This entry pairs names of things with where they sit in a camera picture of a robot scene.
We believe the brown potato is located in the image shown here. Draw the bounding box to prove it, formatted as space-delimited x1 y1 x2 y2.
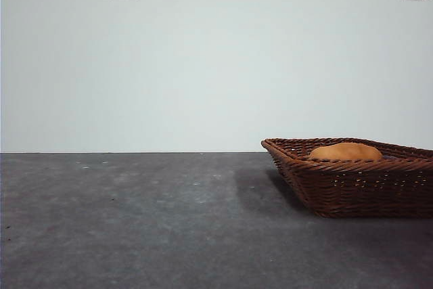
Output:
308 142 383 161

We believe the brown wicker basket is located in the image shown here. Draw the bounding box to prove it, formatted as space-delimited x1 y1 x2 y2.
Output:
260 137 433 219

